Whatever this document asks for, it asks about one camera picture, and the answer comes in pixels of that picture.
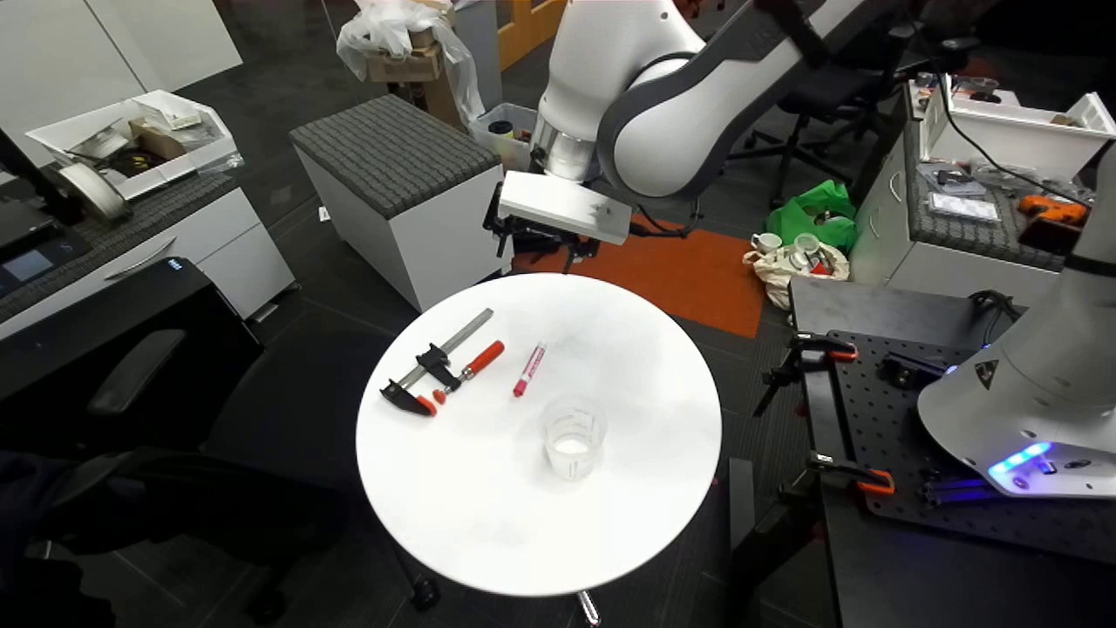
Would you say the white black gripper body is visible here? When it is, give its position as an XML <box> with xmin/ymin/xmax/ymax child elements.
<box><xmin>494</xmin><ymin>167</ymin><xmax>639</xmax><ymax>248</ymax></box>

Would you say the red and white marker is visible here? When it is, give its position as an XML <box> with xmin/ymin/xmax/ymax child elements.
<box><xmin>510</xmin><ymin>340</ymin><xmax>551</xmax><ymax>400</ymax></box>

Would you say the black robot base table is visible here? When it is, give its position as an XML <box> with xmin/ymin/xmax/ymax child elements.
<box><xmin>789</xmin><ymin>275</ymin><xmax>1116</xmax><ymax>628</ymax></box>

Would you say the clear plastic cup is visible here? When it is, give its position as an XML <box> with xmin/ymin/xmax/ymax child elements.
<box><xmin>539</xmin><ymin>398</ymin><xmax>610</xmax><ymax>480</ymax></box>

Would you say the small grey bin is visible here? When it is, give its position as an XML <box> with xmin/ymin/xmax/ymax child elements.
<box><xmin>468</xmin><ymin>102</ymin><xmax>544</xmax><ymax>167</ymax></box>

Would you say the white cabinet with grey cushion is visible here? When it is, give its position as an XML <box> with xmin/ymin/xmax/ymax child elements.
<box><xmin>287</xmin><ymin>89</ymin><xmax>513</xmax><ymax>315</ymax></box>

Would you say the orange floor mat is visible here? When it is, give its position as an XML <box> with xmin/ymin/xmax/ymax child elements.
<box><xmin>516</xmin><ymin>218</ymin><xmax>771</xmax><ymax>340</ymax></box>

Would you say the red black bar clamp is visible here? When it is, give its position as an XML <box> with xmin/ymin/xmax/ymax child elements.
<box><xmin>375</xmin><ymin>303</ymin><xmax>510</xmax><ymax>418</ymax></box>

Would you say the white printed tote bag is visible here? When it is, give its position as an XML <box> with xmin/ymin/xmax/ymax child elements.
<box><xmin>743</xmin><ymin>226</ymin><xmax>853</xmax><ymax>315</ymax></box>

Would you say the white plastic bag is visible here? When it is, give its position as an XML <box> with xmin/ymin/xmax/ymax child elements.
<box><xmin>330</xmin><ymin>0</ymin><xmax>486</xmax><ymax>125</ymax></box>

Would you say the green bag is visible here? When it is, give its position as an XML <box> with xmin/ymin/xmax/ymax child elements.
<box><xmin>765</xmin><ymin>175</ymin><xmax>861</xmax><ymax>254</ymax></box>

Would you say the small orange black clamp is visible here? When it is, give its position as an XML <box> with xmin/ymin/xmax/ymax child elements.
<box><xmin>778</xmin><ymin>450</ymin><xmax>899</xmax><ymax>503</ymax></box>
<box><xmin>753</xmin><ymin>332</ymin><xmax>865</xmax><ymax>418</ymax></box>

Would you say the black swivel chair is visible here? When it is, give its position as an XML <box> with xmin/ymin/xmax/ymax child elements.
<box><xmin>713</xmin><ymin>30</ymin><xmax>921</xmax><ymax>203</ymax></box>

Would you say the white drawer desk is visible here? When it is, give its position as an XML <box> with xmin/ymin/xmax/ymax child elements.
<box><xmin>0</xmin><ymin>169</ymin><xmax>300</xmax><ymax>346</ymax></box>

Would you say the white tray of clutter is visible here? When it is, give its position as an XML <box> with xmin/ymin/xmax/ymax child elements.
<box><xmin>23</xmin><ymin>86</ymin><xmax>244</xmax><ymax>203</ymax></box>

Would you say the black office chair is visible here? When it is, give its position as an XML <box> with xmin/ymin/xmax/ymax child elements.
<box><xmin>0</xmin><ymin>254</ymin><xmax>387</xmax><ymax>628</ymax></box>

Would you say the grey equipment box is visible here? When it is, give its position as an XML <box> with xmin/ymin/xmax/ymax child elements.
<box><xmin>883</xmin><ymin>149</ymin><xmax>1093</xmax><ymax>303</ymax></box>

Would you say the white tape roll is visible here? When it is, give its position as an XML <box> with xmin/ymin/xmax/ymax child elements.
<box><xmin>51</xmin><ymin>156</ymin><xmax>131</xmax><ymax>223</ymax></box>

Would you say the white open bin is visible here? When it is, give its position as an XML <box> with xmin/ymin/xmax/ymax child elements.
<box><xmin>921</xmin><ymin>77</ymin><xmax>1116</xmax><ymax>184</ymax></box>

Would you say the orange hand tool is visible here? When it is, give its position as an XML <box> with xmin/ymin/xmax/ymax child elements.
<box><xmin>1017</xmin><ymin>188</ymin><xmax>1093</xmax><ymax>226</ymax></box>

